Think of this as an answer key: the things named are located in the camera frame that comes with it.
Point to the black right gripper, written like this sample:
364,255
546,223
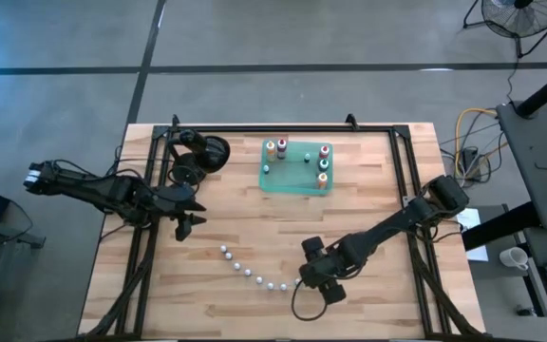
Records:
323,271

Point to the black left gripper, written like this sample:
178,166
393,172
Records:
174,202

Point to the small brown bottle white label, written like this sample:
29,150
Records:
266,168

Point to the large orange food coloring bottle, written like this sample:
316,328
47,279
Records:
271,151

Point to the large red food coloring bottle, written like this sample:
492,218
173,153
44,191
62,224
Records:
281,148
324,152

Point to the teal food coloring bottle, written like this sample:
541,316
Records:
323,165

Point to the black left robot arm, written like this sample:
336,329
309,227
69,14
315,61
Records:
88,187

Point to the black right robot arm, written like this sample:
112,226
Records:
387,228

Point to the black desk lamp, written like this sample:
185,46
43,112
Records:
214,154

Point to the green translucent plastic tray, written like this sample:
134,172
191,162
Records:
297,183

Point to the large orange bottle yellow tip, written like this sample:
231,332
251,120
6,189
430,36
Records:
322,180

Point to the white paper sheet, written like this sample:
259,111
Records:
470,221

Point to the black table crossbar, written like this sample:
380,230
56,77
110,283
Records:
496,228

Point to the black equipment stand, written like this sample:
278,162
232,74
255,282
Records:
3,233

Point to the black power strip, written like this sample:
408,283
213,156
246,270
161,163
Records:
468,157

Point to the white mug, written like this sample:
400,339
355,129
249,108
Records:
513,258

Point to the grey side table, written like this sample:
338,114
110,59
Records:
539,157

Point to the black floor fan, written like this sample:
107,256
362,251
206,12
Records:
520,19

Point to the black frame clamp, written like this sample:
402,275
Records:
351,120
175,120

